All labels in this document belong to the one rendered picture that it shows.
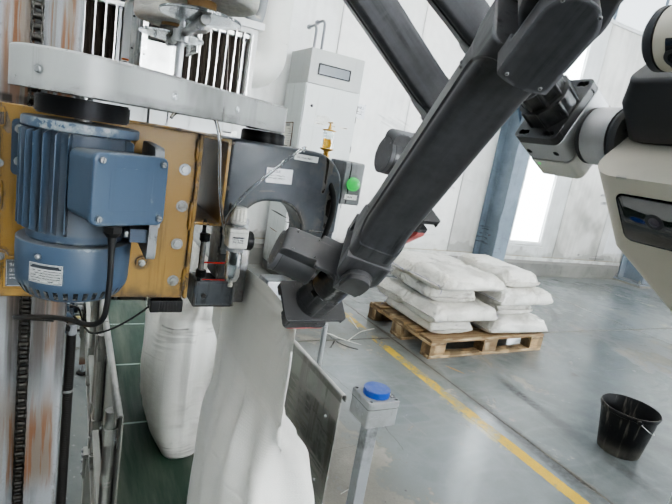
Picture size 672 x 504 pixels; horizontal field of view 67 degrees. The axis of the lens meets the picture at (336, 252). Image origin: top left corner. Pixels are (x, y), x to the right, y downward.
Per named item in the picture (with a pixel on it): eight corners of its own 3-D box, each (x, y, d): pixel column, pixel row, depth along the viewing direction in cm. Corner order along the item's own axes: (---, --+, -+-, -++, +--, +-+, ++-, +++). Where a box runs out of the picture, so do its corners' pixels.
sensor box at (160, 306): (182, 312, 98) (183, 300, 97) (149, 312, 95) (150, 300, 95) (178, 305, 101) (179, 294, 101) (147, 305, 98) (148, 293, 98)
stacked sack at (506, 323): (549, 337, 414) (554, 319, 411) (490, 339, 383) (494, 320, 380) (511, 318, 451) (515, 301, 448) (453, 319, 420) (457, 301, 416)
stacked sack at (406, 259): (470, 279, 409) (474, 262, 406) (401, 276, 380) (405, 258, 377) (439, 265, 447) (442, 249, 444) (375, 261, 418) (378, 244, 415)
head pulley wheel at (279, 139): (290, 148, 102) (292, 136, 102) (247, 141, 98) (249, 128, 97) (275, 145, 110) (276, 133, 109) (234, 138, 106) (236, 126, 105)
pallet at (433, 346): (540, 350, 417) (544, 333, 414) (427, 359, 357) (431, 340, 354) (471, 314, 487) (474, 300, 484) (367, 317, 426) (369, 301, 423)
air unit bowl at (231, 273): (240, 283, 95) (244, 252, 94) (224, 283, 94) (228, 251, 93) (236, 279, 98) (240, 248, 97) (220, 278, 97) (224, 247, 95)
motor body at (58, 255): (131, 308, 73) (146, 133, 68) (6, 308, 66) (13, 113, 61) (122, 276, 86) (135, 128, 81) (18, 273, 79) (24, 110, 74)
